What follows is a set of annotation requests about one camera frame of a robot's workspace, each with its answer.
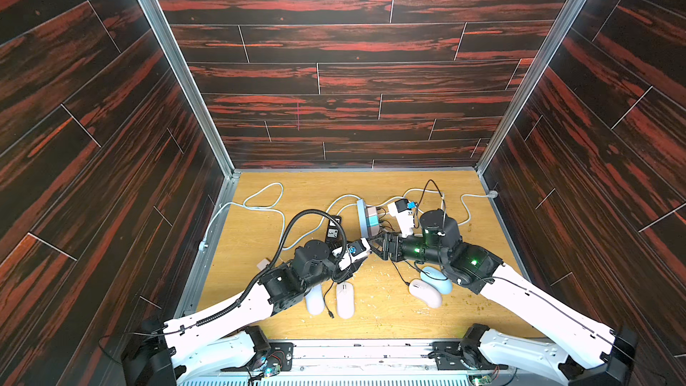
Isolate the white mouse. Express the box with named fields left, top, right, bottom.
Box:
left=305, top=284, right=325, bottom=316

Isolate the black mouse cable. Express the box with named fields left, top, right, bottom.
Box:
left=322, top=281, right=338, bottom=318

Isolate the white power strip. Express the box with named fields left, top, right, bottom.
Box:
left=357, top=198, right=381, bottom=239

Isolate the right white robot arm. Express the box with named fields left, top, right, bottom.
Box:
left=370, top=209, right=638, bottom=385

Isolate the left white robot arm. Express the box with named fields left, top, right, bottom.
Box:
left=121, top=239, right=370, bottom=385

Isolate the light blue mouse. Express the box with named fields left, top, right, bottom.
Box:
left=420, top=266, right=453, bottom=295

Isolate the black power strip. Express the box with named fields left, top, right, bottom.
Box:
left=324, top=221, right=343, bottom=251

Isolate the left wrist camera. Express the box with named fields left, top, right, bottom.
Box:
left=339, top=238, right=372, bottom=270

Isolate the white cable right side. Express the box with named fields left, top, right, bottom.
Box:
left=320, top=188, right=498, bottom=245

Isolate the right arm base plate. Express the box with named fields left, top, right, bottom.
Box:
left=427, top=323, right=507, bottom=371

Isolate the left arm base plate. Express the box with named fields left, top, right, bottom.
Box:
left=239, top=326, right=295, bottom=377

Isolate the aluminium frame right post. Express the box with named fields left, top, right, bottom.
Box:
left=475, top=0, right=612, bottom=328

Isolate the aluminium frame post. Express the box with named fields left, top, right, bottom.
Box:
left=137, top=0, right=240, bottom=317
left=475, top=0, right=612, bottom=328

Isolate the aluminium frame left post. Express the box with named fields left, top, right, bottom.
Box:
left=137, top=0, right=240, bottom=317

